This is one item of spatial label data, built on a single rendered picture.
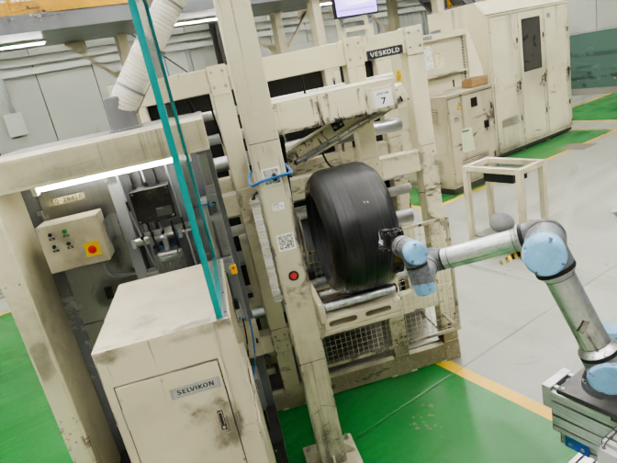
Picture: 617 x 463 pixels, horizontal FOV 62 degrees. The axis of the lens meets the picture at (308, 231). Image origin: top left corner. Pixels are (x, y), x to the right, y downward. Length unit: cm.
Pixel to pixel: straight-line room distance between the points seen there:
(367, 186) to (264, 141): 46
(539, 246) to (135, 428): 129
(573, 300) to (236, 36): 147
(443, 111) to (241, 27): 477
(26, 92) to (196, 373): 959
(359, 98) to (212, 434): 156
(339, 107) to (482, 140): 484
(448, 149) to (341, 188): 466
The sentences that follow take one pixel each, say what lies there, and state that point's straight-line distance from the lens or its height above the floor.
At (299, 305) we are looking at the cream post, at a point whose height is 91.
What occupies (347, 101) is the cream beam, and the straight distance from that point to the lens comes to 244.
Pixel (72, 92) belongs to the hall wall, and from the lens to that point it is 1098.
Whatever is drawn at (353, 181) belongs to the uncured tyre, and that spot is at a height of 143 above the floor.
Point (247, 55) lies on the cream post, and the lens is 209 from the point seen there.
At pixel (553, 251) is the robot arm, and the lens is 158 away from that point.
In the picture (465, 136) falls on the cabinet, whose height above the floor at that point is 70.
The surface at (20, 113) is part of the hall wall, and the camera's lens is 1079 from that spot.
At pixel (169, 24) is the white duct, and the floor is 218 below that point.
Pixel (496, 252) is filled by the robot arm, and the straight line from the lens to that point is 177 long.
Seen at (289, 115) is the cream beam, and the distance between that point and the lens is 238.
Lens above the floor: 190
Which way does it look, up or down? 17 degrees down
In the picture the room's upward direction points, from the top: 12 degrees counter-clockwise
